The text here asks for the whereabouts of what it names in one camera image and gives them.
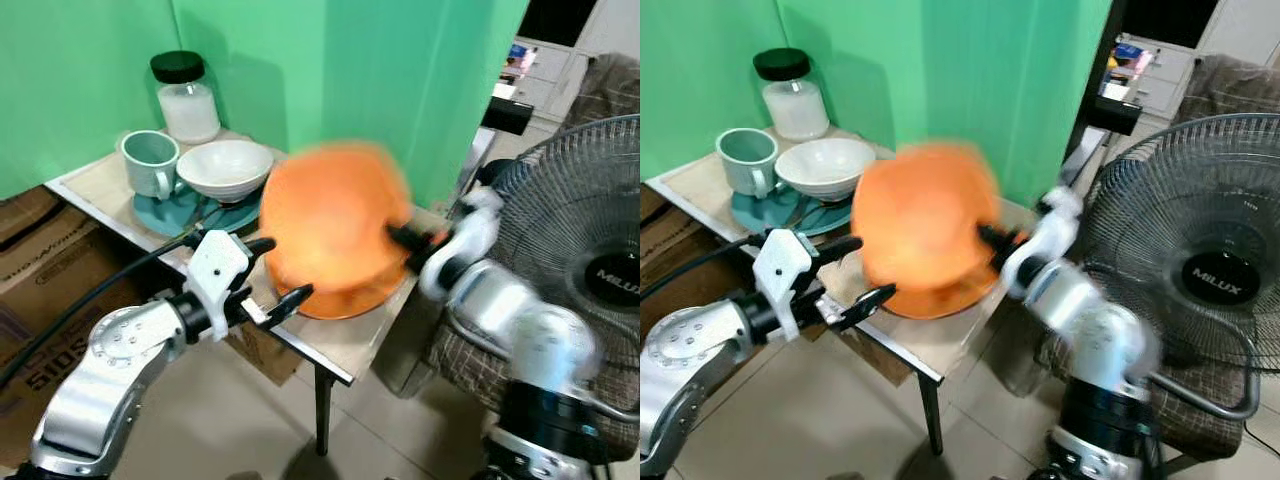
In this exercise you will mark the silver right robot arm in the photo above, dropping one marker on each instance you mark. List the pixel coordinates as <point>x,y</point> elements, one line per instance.
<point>520,330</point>
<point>1100,340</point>

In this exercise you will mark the small plain cardboard box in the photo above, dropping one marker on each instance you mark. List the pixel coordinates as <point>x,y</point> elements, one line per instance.
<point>870,355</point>
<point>265,355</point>

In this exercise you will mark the black Milux floor fan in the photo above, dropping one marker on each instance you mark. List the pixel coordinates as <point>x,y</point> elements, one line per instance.
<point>590,220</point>
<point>1190,220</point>

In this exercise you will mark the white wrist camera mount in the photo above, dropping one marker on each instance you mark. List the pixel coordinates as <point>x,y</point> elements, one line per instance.
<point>470,235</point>
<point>780,270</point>
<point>215,265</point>
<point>1050,235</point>

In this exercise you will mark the large printed cardboard box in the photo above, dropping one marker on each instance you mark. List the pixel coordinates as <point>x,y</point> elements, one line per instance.
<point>45,290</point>
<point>675,250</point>

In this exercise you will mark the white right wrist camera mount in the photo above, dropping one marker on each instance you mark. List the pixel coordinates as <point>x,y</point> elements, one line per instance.
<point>470,235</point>
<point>1050,235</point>

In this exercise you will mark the orange plate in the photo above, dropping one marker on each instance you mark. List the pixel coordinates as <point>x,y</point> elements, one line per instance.
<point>330,230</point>
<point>920,230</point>

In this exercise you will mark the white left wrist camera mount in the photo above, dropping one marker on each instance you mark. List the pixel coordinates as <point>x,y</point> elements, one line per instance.
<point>215,265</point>
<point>780,270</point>

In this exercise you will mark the white drawer cabinet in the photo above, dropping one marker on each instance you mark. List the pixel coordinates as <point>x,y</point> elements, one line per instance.
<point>560,60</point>
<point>1165,70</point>

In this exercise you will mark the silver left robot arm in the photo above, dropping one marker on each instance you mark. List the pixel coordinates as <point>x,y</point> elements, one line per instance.
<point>110,370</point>
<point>690,370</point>

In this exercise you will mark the small beige-topped table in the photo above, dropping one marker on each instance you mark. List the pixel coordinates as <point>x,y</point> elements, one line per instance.
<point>345,335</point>
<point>930,335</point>

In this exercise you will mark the green backdrop cloth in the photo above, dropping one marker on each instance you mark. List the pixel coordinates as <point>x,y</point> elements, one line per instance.
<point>940,70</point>
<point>340,70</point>

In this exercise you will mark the white ribbed bowl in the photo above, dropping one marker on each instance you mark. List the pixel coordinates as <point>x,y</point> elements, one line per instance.
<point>225,165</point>
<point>825,165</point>

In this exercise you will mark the glass jar with black lid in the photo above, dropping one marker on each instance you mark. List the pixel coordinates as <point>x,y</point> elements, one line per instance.
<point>795,105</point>
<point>187,105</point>

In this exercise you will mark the teal plate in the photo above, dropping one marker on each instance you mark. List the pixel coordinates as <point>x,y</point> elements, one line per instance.
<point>165,213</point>
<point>760,213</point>

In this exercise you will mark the pale green mug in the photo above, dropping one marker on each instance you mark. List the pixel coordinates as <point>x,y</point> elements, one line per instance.
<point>150,165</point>
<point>745,165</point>

